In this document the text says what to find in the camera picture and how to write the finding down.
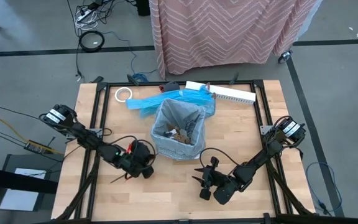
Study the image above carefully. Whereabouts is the white coiled cable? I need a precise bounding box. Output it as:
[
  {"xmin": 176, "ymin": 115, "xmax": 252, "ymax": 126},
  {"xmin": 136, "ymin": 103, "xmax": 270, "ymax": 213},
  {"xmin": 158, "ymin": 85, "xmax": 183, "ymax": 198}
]
[{"xmin": 74, "ymin": 17, "xmax": 99, "ymax": 31}]

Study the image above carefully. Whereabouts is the pink quilted hanging blanket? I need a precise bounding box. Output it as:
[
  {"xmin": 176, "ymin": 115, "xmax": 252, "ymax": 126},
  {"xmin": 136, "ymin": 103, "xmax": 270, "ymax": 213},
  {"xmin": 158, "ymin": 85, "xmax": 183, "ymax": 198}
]
[{"xmin": 295, "ymin": 0, "xmax": 324, "ymax": 43}]

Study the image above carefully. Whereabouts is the black beam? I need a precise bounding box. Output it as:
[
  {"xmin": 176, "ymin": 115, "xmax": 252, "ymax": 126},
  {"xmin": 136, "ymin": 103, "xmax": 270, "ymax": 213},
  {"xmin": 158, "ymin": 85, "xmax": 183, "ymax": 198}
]
[{"xmin": 0, "ymin": 164, "xmax": 59, "ymax": 196}]

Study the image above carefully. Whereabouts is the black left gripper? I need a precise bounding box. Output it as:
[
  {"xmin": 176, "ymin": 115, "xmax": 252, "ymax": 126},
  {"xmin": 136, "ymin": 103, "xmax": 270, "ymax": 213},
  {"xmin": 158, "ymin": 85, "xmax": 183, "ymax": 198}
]
[{"xmin": 116, "ymin": 139, "xmax": 156, "ymax": 180}]

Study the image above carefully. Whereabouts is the white paper sheet on cart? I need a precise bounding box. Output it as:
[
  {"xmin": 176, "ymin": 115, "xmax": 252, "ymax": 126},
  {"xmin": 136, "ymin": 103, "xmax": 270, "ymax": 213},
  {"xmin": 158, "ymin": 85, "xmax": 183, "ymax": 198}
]
[{"xmin": 0, "ymin": 167, "xmax": 47, "ymax": 212}]

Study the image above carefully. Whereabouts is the black floor cable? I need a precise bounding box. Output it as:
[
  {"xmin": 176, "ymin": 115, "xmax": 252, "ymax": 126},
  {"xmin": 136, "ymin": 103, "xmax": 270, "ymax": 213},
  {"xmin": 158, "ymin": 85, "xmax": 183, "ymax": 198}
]
[{"xmin": 0, "ymin": 105, "xmax": 42, "ymax": 121}]

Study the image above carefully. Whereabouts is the white tape roll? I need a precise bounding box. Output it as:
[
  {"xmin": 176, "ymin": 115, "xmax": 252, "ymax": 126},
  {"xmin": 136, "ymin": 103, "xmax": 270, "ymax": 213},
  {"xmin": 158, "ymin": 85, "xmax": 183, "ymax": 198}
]
[{"xmin": 114, "ymin": 86, "xmax": 134, "ymax": 103}]

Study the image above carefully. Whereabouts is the blue plastic trash bag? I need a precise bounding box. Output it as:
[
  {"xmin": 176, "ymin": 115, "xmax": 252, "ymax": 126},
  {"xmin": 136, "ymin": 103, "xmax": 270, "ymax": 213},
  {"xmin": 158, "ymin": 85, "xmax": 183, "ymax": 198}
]
[{"xmin": 125, "ymin": 85, "xmax": 217, "ymax": 119}]

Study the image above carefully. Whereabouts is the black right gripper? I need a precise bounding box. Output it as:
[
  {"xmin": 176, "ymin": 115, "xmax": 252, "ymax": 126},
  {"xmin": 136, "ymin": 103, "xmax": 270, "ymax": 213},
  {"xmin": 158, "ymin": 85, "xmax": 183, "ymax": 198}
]
[{"xmin": 191, "ymin": 156, "xmax": 227, "ymax": 201}]

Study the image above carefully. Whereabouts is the brown paper ball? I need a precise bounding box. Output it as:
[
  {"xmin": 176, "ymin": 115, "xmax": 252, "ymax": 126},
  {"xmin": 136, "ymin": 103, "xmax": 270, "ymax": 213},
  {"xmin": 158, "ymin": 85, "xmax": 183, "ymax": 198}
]
[{"xmin": 174, "ymin": 129, "xmax": 196, "ymax": 146}]

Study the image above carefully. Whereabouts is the black electronics box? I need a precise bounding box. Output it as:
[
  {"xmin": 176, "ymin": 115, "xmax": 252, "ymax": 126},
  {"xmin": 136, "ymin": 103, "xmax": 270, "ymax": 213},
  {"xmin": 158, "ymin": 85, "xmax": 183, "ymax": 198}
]
[{"xmin": 23, "ymin": 139, "xmax": 56, "ymax": 156}]

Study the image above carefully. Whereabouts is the grey patterned trash bag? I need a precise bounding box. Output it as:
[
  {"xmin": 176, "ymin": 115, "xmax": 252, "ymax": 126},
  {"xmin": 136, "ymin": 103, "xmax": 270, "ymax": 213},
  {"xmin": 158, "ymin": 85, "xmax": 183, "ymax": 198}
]
[{"xmin": 150, "ymin": 98, "xmax": 207, "ymax": 161}]

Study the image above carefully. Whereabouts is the pink chevron cloth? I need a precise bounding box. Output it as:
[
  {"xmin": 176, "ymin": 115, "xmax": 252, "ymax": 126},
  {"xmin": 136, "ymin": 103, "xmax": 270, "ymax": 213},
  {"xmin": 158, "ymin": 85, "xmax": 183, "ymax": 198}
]
[{"xmin": 149, "ymin": 0, "xmax": 318, "ymax": 80}]

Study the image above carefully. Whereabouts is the white slotted cable duct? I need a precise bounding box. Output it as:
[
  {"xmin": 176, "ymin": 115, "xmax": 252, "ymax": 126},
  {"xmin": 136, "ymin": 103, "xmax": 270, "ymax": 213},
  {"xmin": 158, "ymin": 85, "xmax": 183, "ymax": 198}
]
[{"xmin": 185, "ymin": 80, "xmax": 257, "ymax": 105}]

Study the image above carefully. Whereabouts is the dark grey red pouch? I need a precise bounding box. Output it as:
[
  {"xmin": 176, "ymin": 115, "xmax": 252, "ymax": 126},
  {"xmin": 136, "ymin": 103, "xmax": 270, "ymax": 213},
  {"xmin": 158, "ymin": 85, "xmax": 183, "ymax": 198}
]
[{"xmin": 158, "ymin": 81, "xmax": 181, "ymax": 94}]

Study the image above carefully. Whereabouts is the blue looped floor cable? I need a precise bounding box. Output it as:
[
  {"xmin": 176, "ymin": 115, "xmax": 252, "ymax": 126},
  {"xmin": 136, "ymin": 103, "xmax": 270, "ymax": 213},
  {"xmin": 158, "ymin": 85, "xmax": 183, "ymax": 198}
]
[{"xmin": 305, "ymin": 161, "xmax": 343, "ymax": 216}]

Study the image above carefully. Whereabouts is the black aluminium table frame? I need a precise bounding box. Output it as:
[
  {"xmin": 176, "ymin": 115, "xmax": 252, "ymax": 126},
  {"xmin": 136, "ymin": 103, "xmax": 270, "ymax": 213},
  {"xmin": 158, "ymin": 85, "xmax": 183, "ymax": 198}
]
[{"xmin": 53, "ymin": 79, "xmax": 317, "ymax": 224}]

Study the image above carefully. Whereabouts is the white power strip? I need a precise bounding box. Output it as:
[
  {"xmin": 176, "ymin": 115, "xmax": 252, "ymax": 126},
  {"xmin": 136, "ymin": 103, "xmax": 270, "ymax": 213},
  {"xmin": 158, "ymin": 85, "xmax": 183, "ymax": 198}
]
[{"xmin": 75, "ymin": 7, "xmax": 93, "ymax": 22}]

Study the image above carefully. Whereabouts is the thin blue network cable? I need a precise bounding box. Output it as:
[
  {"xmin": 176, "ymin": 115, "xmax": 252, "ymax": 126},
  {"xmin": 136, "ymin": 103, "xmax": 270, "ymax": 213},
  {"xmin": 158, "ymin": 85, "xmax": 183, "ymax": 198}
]
[{"xmin": 103, "ymin": 30, "xmax": 158, "ymax": 84}]

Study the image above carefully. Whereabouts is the yellow cable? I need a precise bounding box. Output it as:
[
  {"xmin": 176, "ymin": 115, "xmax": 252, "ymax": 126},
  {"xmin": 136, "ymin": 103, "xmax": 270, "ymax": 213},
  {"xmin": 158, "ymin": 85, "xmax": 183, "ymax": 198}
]
[{"xmin": 0, "ymin": 113, "xmax": 65, "ymax": 156}]

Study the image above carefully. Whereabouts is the grey cart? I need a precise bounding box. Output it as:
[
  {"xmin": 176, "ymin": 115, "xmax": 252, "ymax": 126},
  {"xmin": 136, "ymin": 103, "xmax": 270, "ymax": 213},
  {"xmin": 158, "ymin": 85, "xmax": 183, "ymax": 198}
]
[{"xmin": 0, "ymin": 154, "xmax": 65, "ymax": 224}]

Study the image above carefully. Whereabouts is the black floor box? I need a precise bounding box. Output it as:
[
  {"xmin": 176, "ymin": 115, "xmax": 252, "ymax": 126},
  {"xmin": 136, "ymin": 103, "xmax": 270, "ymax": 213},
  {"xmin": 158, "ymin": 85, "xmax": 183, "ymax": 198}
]
[{"xmin": 134, "ymin": 0, "xmax": 151, "ymax": 17}]

